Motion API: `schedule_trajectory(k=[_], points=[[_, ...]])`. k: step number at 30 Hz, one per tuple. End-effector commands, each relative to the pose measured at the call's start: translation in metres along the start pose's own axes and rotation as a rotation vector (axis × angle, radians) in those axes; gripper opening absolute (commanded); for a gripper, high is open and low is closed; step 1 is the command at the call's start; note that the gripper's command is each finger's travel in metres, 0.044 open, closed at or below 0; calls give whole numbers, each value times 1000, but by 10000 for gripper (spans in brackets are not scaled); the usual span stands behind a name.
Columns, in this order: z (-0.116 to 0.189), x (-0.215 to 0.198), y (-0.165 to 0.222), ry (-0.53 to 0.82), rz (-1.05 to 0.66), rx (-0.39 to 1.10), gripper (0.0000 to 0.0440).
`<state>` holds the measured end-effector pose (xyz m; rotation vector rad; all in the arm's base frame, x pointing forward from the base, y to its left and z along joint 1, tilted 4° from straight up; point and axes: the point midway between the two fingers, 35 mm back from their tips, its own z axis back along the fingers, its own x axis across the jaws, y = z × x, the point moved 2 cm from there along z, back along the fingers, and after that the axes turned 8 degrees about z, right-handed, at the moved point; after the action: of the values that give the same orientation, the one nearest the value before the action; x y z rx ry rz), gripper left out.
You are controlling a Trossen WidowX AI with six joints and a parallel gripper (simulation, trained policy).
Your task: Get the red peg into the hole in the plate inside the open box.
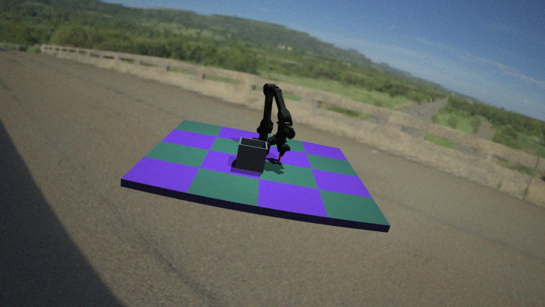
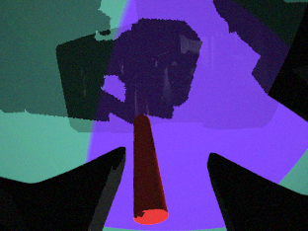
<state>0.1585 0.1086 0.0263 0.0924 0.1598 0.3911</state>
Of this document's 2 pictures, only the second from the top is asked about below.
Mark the dark red peg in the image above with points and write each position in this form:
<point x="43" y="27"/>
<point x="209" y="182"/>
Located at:
<point x="149" y="202"/>

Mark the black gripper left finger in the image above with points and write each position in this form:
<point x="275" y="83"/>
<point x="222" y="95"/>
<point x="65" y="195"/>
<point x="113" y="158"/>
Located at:
<point x="79" y="200"/>

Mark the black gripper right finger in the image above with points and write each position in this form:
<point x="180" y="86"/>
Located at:
<point x="250" y="202"/>

